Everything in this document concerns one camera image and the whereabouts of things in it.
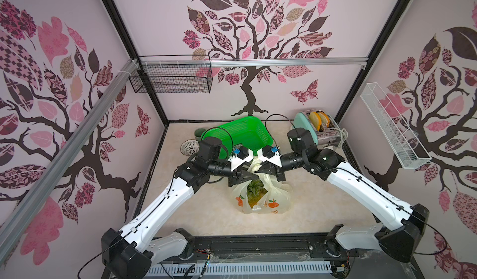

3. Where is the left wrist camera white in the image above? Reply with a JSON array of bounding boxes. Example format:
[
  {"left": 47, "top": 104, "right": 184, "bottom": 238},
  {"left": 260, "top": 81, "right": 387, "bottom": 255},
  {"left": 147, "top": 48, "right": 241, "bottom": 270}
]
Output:
[{"left": 227, "top": 146, "right": 253, "bottom": 172}]

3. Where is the white wire wall shelf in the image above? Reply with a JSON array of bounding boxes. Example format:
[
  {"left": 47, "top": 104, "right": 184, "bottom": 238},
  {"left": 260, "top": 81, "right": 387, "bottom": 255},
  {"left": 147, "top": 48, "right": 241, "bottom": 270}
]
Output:
[{"left": 360, "top": 83, "right": 432, "bottom": 169}]

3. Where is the large pineapple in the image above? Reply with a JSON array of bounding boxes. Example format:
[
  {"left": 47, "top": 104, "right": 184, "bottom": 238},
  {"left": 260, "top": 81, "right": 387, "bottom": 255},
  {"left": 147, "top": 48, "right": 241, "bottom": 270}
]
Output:
[{"left": 247, "top": 179, "right": 268, "bottom": 208}]

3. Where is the mint green toaster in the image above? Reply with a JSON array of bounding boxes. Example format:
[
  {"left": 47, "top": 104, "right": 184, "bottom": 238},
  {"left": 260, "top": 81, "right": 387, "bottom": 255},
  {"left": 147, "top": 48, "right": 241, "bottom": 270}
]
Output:
[{"left": 293, "top": 111, "right": 349, "bottom": 148}]

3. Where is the white slotted cable duct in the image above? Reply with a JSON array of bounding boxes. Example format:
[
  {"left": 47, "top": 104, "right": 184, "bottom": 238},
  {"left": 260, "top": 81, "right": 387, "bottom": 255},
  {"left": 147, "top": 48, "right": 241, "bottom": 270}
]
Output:
[{"left": 145, "top": 261, "right": 332, "bottom": 279}]

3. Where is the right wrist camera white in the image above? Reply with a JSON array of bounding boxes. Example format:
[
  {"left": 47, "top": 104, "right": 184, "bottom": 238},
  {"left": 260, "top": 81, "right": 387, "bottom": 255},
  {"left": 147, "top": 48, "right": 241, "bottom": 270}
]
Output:
[{"left": 257, "top": 145, "right": 282, "bottom": 167}]

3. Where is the white sink strainer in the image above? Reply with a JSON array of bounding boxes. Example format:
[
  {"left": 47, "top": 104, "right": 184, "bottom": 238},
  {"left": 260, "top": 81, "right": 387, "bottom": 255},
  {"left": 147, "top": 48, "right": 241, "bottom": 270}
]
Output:
[{"left": 180, "top": 139, "right": 199, "bottom": 157}]

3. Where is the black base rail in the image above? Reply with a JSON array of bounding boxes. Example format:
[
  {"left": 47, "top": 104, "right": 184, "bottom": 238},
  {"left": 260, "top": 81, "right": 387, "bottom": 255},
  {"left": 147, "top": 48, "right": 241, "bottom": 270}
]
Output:
[{"left": 100, "top": 231, "right": 414, "bottom": 279}]

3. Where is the small green bowl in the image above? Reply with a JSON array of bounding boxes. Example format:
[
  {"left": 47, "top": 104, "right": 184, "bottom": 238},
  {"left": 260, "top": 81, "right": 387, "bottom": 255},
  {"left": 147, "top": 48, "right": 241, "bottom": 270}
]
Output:
[{"left": 194, "top": 128, "right": 206, "bottom": 139}]

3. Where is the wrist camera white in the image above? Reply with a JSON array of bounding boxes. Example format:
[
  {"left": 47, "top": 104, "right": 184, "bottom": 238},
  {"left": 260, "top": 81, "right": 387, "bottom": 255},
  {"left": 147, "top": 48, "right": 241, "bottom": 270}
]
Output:
[
  {"left": 257, "top": 145, "right": 282, "bottom": 167},
  {"left": 227, "top": 146, "right": 253, "bottom": 172}
]

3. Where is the yellow plastic bag orange print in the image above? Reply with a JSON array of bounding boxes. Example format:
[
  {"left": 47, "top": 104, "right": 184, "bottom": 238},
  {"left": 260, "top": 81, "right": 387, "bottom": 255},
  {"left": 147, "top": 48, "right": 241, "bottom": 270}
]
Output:
[{"left": 230, "top": 157, "right": 293, "bottom": 214}]

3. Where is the green plastic basket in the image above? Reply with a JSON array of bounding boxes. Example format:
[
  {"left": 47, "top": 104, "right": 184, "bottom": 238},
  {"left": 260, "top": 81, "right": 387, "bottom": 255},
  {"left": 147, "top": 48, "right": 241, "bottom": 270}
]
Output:
[{"left": 201, "top": 117, "right": 273, "bottom": 159}]

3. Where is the yellow bread slice in toaster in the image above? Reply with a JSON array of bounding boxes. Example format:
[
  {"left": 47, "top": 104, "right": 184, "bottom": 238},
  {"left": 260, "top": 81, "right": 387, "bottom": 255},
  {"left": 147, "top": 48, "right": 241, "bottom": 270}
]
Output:
[{"left": 308, "top": 112, "right": 322, "bottom": 132}]

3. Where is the white toaster power cable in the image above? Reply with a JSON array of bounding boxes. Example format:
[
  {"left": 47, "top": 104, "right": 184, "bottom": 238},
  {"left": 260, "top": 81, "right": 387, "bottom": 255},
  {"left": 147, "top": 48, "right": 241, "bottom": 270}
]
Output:
[{"left": 327, "top": 117, "right": 350, "bottom": 148}]

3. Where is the black wire wall basket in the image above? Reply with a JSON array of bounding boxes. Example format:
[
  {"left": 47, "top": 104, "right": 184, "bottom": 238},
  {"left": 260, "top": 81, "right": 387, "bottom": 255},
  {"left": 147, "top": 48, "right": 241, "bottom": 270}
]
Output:
[{"left": 129, "top": 55, "right": 213, "bottom": 94}]

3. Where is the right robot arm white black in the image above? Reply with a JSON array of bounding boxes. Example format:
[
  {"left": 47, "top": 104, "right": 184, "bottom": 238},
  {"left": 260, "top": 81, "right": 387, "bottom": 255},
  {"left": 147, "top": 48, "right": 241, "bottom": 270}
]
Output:
[{"left": 257, "top": 128, "right": 429, "bottom": 263}]

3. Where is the orange bread slice in toaster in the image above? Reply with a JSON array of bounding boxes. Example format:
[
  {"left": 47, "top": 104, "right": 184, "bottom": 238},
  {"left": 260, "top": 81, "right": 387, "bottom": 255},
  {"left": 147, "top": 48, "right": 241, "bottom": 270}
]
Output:
[{"left": 318, "top": 111, "right": 331, "bottom": 128}]

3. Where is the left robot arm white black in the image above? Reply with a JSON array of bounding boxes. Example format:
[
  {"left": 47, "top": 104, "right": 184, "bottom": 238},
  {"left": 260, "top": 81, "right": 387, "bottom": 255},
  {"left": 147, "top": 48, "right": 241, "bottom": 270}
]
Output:
[{"left": 99, "top": 137, "right": 254, "bottom": 279}]

